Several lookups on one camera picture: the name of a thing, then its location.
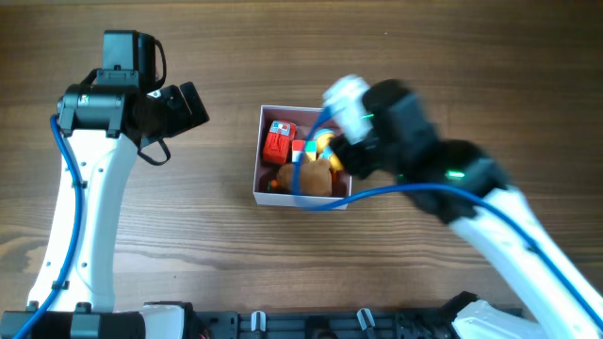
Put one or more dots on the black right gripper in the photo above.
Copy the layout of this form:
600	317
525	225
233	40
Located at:
351	153

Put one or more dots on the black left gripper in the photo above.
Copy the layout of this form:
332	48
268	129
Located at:
185	117

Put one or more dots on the yellow duck toy blue hat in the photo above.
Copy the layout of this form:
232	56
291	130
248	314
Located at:
322	138

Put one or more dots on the colourful puzzle cube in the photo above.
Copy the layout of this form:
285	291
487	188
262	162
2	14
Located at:
304	150

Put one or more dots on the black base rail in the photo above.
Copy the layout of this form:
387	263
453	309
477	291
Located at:
403	324

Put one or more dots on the red toy fire truck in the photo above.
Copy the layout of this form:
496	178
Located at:
278	142

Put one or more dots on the white box pink interior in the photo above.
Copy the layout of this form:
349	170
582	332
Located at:
264	172

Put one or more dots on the brown toy with orange top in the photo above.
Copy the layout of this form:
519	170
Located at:
315	178

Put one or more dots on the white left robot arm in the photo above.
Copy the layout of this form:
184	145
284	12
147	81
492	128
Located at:
100	131

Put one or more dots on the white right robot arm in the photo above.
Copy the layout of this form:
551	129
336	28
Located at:
461	185

